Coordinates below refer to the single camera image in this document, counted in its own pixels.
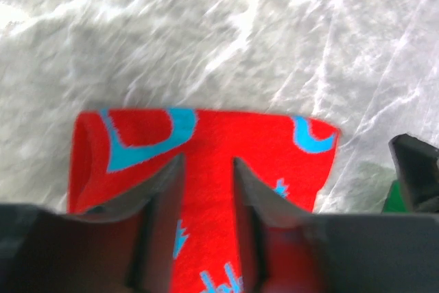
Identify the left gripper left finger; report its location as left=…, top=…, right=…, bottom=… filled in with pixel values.
left=1, top=155, right=185, bottom=292

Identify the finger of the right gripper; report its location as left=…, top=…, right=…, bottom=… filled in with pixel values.
left=389, top=134, right=438, bottom=213

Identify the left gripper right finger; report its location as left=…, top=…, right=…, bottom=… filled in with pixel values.
left=233, top=158, right=438, bottom=292

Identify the red and blue cloth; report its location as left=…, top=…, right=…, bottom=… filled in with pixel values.
left=67, top=108, right=340, bottom=292

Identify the green plastic tray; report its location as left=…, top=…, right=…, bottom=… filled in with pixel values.
left=382, top=180, right=407, bottom=213

